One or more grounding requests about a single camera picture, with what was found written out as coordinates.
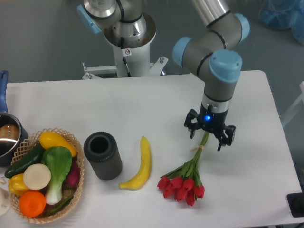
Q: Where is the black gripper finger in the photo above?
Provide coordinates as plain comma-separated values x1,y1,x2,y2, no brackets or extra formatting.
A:
214,125,236,151
184,109,199,139

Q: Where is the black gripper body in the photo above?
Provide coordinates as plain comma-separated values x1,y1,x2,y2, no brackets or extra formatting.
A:
196,104,228,135

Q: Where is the red tulip bouquet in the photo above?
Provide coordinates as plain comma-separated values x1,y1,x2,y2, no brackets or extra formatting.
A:
157,132,209,207

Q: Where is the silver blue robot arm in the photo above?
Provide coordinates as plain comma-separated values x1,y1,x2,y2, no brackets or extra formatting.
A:
77,0,250,147

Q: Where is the yellow banana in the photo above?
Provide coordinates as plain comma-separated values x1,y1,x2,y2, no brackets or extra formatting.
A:
118,136,152,190

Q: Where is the black device at edge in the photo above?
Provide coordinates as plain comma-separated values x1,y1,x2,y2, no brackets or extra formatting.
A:
286,192,304,218

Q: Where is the dark grey ribbed vase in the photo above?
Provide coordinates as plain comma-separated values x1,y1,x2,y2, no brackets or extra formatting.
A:
84,132,123,181

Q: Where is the blue plastic bag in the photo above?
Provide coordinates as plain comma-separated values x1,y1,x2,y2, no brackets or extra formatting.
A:
258,0,304,44

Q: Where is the purple sweet potato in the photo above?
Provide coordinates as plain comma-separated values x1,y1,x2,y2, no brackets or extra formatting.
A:
65,160,80,187

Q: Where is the green bok choy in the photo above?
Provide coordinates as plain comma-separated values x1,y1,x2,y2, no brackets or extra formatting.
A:
41,146,72,205

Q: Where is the yellow squash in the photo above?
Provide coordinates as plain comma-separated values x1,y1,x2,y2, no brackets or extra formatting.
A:
39,131,77,157

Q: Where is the green chili pepper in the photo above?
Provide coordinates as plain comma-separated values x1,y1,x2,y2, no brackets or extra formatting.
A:
45,194,74,217

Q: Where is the dark green cucumber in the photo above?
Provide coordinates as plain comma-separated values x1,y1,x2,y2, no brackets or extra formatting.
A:
4,143,45,179

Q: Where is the woven wicker basket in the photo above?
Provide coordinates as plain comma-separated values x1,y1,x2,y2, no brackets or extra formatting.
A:
9,128,85,224

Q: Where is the cream round disc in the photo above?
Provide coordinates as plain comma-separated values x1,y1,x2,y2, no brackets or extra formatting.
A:
23,163,51,190

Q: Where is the blue saucepan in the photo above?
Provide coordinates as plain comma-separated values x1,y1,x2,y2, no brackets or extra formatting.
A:
0,70,28,167

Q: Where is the orange fruit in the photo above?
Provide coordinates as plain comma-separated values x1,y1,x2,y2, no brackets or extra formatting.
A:
19,191,46,217

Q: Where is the yellow bell pepper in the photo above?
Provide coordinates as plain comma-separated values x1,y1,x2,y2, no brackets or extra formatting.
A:
8,173,30,196

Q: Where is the white object at left edge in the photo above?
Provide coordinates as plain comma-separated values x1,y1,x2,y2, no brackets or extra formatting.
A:
0,177,10,216

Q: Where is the white frame at right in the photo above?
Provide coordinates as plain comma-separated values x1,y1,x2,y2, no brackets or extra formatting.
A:
281,81,304,128

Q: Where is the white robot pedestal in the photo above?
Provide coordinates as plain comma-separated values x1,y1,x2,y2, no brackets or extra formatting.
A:
82,13,168,79

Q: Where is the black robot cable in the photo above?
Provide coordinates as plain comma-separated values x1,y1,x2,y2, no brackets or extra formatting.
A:
120,37,132,78

